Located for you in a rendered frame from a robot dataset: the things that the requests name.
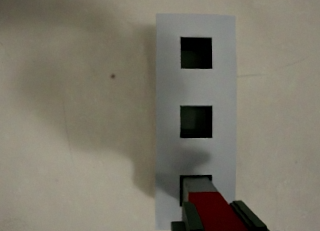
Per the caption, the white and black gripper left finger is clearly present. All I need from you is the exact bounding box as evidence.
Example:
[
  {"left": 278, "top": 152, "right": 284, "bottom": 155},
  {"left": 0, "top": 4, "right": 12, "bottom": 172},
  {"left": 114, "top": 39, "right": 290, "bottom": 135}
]
[{"left": 171, "top": 201, "right": 205, "bottom": 231}]

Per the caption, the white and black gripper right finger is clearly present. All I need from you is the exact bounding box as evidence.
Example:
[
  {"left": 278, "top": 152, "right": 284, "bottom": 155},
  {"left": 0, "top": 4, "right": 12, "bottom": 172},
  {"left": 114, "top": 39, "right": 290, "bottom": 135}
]
[{"left": 230, "top": 200, "right": 270, "bottom": 231}]

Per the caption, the grey block with square holes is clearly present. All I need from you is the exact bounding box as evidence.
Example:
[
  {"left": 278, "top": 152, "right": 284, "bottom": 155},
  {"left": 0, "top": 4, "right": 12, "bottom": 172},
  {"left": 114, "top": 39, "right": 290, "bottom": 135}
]
[{"left": 155, "top": 13, "right": 237, "bottom": 230}]

